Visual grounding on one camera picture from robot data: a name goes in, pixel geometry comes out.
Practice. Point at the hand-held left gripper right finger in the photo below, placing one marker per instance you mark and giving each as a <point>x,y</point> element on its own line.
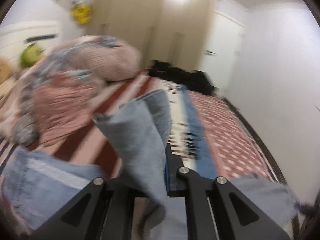
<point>169,180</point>

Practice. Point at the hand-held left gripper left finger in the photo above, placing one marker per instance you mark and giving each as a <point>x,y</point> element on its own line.
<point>100,200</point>

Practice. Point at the grey-blue pants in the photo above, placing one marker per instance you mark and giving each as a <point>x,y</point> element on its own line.
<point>140,140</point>

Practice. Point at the light blue pants white band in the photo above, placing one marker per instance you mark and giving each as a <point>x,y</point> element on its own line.
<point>47,177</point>

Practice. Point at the striped dotted bed blanket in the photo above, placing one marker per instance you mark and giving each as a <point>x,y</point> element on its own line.
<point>212,135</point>

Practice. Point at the pink striped garment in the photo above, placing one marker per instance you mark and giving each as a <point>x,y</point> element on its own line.
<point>62,105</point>

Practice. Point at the pile of black clothes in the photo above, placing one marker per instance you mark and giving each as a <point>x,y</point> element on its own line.
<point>182,76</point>

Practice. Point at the pink and grey duvet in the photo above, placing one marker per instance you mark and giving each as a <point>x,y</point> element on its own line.
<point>105,60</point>

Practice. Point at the white door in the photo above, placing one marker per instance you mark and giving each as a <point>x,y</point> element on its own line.
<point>225,52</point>

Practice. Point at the wooden wardrobe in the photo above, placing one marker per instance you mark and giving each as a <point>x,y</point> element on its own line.
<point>155,22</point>

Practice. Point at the brown plush toy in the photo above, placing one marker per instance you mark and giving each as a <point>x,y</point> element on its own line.
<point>5,71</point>

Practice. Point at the green plush toy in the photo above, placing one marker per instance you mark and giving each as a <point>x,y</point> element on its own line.
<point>31,55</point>

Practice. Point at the white bed headboard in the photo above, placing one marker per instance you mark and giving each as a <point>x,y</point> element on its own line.
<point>25,35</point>

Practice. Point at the yellow guitar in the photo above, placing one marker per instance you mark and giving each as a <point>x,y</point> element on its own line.
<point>77,7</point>

